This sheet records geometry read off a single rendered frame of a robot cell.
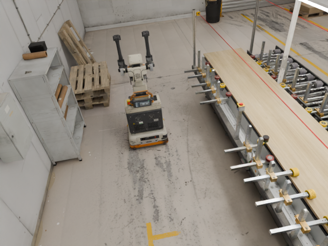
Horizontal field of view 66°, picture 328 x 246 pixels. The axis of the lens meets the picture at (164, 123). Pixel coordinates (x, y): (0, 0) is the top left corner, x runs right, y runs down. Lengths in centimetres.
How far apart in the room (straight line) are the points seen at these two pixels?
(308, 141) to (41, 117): 331
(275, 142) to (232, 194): 99
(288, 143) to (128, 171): 223
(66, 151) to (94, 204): 99
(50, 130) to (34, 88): 68
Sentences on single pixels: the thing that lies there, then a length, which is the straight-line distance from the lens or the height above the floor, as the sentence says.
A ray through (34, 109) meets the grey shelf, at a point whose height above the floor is 108.
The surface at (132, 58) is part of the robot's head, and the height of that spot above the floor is 135.
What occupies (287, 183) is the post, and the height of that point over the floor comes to 113.
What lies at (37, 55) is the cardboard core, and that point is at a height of 159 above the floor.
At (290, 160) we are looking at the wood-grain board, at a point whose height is 90.
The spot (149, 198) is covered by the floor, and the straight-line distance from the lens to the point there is 354.
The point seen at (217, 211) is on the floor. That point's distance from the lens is 341.
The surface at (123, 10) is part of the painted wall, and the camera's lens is 963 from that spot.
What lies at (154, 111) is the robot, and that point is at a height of 66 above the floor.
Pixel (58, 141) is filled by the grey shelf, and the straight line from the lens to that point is 404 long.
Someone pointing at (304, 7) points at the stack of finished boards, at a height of 27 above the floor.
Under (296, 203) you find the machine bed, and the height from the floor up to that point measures 69.
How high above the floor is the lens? 291
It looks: 39 degrees down
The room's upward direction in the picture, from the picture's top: 6 degrees counter-clockwise
